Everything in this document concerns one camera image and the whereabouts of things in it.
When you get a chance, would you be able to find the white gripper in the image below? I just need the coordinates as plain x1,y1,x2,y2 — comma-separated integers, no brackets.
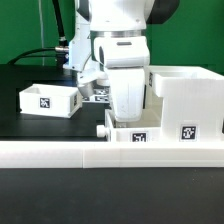
107,68,145,122

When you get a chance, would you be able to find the white front drawer box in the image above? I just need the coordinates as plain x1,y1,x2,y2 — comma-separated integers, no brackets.
96,109,161,142

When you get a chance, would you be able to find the white drawer box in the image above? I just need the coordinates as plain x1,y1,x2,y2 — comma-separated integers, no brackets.
96,109,161,142
19,84,82,118

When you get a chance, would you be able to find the white drawer cabinet frame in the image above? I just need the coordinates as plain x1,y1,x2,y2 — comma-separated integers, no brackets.
146,66,224,142

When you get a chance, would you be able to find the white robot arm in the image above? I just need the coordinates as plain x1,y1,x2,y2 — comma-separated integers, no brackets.
63,0,180,122

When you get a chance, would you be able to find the white rear drawer box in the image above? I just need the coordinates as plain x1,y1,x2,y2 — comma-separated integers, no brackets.
19,84,82,118

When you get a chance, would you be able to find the fiducial marker base plate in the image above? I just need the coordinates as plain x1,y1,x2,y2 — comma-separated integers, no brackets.
82,88,109,104

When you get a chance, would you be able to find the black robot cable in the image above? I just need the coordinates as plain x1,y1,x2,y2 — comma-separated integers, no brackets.
6,0,70,66

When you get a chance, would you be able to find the thin grey cable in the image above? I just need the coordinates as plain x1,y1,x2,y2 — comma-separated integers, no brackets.
38,0,46,67

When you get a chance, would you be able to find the white L-shaped boundary wall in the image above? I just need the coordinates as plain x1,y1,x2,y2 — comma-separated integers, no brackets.
0,141,224,168

